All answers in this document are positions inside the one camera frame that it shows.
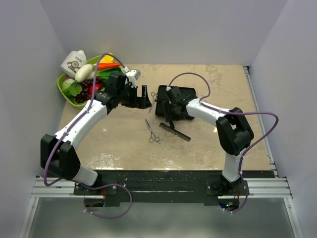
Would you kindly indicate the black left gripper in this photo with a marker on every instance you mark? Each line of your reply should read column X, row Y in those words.
column 138, row 102

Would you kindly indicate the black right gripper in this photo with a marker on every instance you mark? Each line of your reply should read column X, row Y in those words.
column 169, row 116

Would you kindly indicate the black tail comb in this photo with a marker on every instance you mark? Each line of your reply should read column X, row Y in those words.
column 175, row 132

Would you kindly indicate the black zip tool case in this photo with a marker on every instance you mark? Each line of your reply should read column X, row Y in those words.
column 162, row 97

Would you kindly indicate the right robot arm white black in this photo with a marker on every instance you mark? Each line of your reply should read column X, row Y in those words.
column 234, row 132

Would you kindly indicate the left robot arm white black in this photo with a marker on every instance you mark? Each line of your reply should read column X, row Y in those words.
column 58, row 151

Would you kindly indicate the silver straight hair scissors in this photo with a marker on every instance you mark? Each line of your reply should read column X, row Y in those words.
column 154, row 99

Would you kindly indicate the silver thinning scissors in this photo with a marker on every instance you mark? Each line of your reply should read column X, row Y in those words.
column 153, row 137

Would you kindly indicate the red toy fruit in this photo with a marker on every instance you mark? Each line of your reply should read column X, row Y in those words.
column 98, row 87

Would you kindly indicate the orange toy carrot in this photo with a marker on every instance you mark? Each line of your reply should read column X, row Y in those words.
column 104, row 66

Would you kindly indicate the yellow toy pepper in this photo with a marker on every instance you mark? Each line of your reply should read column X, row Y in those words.
column 107, row 59

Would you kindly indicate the purple toy grapes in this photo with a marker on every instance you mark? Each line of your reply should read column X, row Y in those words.
column 83, row 90

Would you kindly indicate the white toy radish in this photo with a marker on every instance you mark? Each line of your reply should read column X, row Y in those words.
column 83, row 73

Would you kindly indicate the green toy leafy vegetable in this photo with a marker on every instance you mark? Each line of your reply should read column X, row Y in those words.
column 70, row 87

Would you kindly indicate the white paper bag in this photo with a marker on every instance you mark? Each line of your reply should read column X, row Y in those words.
column 73, row 62

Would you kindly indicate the green plastic tray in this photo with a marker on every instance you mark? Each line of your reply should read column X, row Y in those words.
column 97, row 77

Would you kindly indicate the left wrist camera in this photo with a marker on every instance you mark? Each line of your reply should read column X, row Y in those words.
column 132, row 76

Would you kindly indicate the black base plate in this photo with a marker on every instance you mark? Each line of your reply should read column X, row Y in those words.
column 204, row 187

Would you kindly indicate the aluminium frame rail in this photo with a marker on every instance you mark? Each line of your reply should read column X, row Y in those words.
column 61, row 189

